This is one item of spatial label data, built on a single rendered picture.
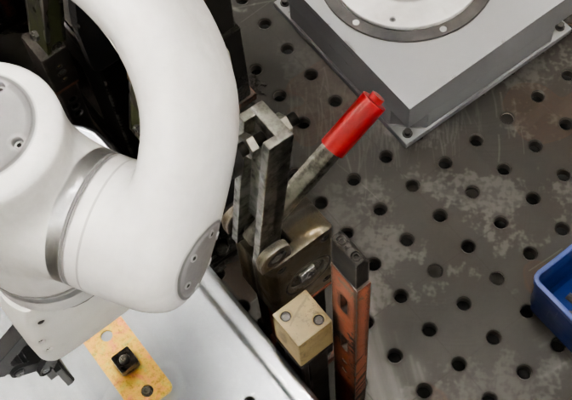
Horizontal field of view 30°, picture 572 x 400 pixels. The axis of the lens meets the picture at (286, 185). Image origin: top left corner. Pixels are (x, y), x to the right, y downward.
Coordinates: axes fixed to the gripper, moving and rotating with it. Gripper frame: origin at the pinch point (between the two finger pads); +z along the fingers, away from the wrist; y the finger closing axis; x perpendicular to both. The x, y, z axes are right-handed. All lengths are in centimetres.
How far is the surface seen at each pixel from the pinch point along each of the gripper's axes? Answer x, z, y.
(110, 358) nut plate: -0.9, 7.9, 1.2
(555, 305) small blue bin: 15, 30, -38
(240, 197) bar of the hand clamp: -0.9, -3.4, -13.6
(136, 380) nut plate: 2.0, 7.8, 0.5
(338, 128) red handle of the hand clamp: -0.2, -4.7, -22.6
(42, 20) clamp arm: -31.0, 5.3, -11.9
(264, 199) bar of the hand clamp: 1.8, -6.8, -14.1
